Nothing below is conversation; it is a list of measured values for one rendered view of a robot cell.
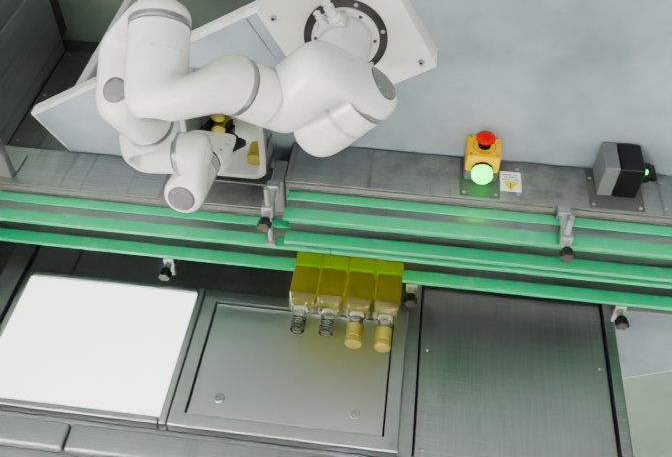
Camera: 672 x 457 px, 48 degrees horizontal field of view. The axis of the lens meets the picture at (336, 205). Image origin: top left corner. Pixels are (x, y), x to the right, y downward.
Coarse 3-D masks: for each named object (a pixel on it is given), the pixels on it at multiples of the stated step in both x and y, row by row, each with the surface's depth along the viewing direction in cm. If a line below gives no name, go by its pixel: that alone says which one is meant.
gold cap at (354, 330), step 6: (348, 324) 153; (354, 324) 153; (360, 324) 153; (348, 330) 152; (354, 330) 152; (360, 330) 152; (348, 336) 151; (354, 336) 151; (360, 336) 152; (348, 342) 151; (354, 342) 151; (360, 342) 151; (354, 348) 152
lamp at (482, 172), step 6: (480, 162) 156; (474, 168) 156; (480, 168) 155; (486, 168) 155; (492, 168) 157; (474, 174) 156; (480, 174) 155; (486, 174) 155; (492, 174) 156; (474, 180) 157; (480, 180) 156; (486, 180) 156
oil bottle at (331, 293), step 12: (324, 264) 162; (336, 264) 162; (348, 264) 162; (324, 276) 160; (336, 276) 160; (324, 288) 158; (336, 288) 157; (324, 300) 156; (336, 300) 156; (336, 312) 156
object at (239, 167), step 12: (180, 120) 157; (192, 120) 161; (204, 120) 166; (240, 120) 164; (240, 132) 167; (252, 132) 166; (240, 156) 169; (264, 156) 161; (228, 168) 167; (240, 168) 167; (252, 168) 167; (264, 168) 164
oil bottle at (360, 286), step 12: (360, 264) 162; (372, 264) 162; (348, 276) 160; (360, 276) 159; (372, 276) 160; (348, 288) 157; (360, 288) 157; (372, 288) 158; (348, 300) 155; (360, 300) 155; (348, 312) 156; (360, 312) 155
